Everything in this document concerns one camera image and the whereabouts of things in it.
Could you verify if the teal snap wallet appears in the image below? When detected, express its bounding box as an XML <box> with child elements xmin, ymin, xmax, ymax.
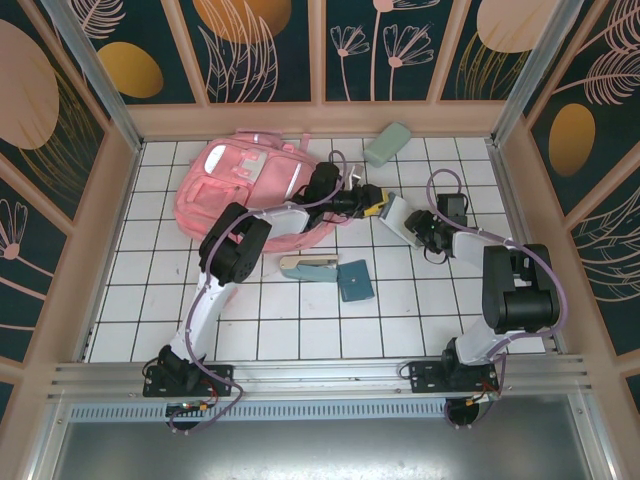
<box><xmin>335</xmin><ymin>259</ymin><xmax>374</xmax><ymax>303</ymax></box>

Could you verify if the aluminium side rail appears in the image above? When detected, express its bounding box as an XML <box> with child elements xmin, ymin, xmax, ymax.
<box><xmin>487</xmin><ymin>139</ymin><xmax>569</xmax><ymax>356</ymax></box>

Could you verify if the pink student backpack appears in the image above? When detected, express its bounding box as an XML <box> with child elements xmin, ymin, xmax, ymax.
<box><xmin>173</xmin><ymin>128</ymin><xmax>341</xmax><ymax>254</ymax></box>

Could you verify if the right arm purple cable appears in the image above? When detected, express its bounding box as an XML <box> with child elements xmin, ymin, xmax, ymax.
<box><xmin>427</xmin><ymin>169</ymin><xmax>570</xmax><ymax>431</ymax></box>

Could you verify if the aluminium corner post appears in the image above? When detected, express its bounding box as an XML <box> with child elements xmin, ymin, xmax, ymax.
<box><xmin>39</xmin><ymin>0</ymin><xmax>145</xmax><ymax>154</ymax></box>
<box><xmin>489</xmin><ymin>0</ymin><xmax>599</xmax><ymax>146</ymax></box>

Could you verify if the grey metal sheet panel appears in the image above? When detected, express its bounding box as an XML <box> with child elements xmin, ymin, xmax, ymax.
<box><xmin>49</xmin><ymin>394</ymin><xmax>611</xmax><ymax>480</ymax></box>

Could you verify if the beige and teal stapler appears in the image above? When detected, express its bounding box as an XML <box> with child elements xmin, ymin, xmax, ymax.
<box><xmin>278</xmin><ymin>253</ymin><xmax>341</xmax><ymax>285</ymax></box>

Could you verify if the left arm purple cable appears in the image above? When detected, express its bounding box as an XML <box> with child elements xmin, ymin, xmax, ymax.
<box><xmin>167</xmin><ymin>148</ymin><xmax>351</xmax><ymax>436</ymax></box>

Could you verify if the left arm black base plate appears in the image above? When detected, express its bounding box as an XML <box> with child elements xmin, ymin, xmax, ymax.
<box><xmin>143</xmin><ymin>363</ymin><xmax>236</xmax><ymax>399</ymax></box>

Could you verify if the pale green eraser block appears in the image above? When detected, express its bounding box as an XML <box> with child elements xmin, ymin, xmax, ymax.
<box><xmin>362</xmin><ymin>121</ymin><xmax>412</xmax><ymax>169</ymax></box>

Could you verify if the aluminium mounting rail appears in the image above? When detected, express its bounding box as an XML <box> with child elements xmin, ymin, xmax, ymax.
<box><xmin>47</xmin><ymin>355</ymin><xmax>596</xmax><ymax>401</ymax></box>

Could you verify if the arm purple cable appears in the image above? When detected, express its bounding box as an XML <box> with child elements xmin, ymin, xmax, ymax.
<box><xmin>167</xmin><ymin>148</ymin><xmax>351</xmax><ymax>436</ymax></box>
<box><xmin>427</xmin><ymin>169</ymin><xmax>570</xmax><ymax>431</ymax></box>

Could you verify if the slotted metal cable duct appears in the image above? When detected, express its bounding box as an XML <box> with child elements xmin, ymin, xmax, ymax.
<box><xmin>67</xmin><ymin>403</ymin><xmax>576</xmax><ymax>421</ymax></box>

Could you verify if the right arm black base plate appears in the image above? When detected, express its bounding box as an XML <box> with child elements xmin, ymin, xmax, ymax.
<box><xmin>408</xmin><ymin>359</ymin><xmax>501</xmax><ymax>396</ymax></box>

